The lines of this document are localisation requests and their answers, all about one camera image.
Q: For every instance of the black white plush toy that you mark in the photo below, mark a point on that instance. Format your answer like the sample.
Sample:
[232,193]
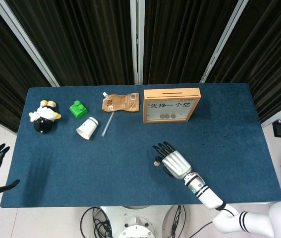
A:
[44,116]

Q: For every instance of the green toy block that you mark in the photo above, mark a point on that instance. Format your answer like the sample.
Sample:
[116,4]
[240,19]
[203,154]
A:
[78,110]

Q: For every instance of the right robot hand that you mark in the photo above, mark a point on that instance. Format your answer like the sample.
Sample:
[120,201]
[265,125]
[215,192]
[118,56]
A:
[177,163]

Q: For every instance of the clear plastic straw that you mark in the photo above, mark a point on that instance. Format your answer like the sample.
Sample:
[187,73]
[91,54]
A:
[107,124]

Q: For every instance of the white paper cup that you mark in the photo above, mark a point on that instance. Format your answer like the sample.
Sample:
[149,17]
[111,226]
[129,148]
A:
[88,127]

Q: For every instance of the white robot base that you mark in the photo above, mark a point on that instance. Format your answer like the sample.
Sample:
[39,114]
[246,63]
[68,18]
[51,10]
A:
[135,220]

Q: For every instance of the orange drink pouch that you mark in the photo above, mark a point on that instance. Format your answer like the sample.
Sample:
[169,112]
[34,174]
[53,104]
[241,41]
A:
[121,102]

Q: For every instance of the black pleated curtain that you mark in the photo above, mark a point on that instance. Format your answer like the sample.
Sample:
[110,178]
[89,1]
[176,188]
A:
[4,74]
[271,49]
[80,39]
[185,39]

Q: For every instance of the wooden frame coin bank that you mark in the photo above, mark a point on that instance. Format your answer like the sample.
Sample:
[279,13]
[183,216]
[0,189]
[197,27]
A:
[171,95]

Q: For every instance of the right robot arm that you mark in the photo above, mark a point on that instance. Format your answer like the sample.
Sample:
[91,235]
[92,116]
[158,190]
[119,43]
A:
[209,198]

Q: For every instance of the white metal frame post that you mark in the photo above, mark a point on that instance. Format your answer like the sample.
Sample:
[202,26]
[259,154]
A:
[223,42]
[137,42]
[26,44]

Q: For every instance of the blue table cloth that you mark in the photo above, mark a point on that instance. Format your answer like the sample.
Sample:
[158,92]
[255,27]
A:
[105,168]

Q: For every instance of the silver coin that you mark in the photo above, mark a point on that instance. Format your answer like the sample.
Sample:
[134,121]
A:
[162,115]
[156,163]
[173,115]
[167,115]

